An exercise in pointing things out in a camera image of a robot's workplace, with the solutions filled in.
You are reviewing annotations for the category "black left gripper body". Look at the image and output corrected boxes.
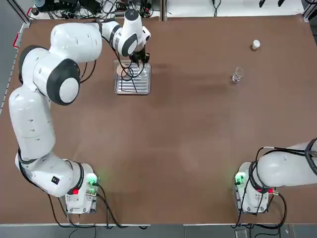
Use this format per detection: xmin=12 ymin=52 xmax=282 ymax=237
xmin=132 ymin=47 xmax=147 ymax=59

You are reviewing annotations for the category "small glass beaker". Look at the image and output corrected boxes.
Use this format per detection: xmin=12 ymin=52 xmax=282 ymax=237
xmin=231 ymin=66 xmax=245 ymax=84

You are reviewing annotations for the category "ribbed metal tray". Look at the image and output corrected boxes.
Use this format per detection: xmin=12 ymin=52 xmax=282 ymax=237
xmin=114 ymin=62 xmax=152 ymax=96

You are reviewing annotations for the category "black equipment box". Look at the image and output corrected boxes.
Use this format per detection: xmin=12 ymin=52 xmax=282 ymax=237
xmin=37 ymin=0 xmax=80 ymax=12

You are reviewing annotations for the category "aluminium frame post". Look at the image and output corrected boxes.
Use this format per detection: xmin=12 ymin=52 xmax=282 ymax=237
xmin=159 ymin=0 xmax=167 ymax=22

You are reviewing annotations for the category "black left base cable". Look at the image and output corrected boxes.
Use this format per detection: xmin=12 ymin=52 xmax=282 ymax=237
xmin=95 ymin=183 xmax=151 ymax=229

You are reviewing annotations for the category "black base cable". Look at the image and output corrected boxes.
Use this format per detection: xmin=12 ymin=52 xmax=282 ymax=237
xmin=95 ymin=183 xmax=151 ymax=229
xmin=231 ymin=190 xmax=288 ymax=229

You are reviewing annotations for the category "black right base cable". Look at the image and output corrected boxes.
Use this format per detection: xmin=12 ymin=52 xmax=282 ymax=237
xmin=231 ymin=190 xmax=288 ymax=229

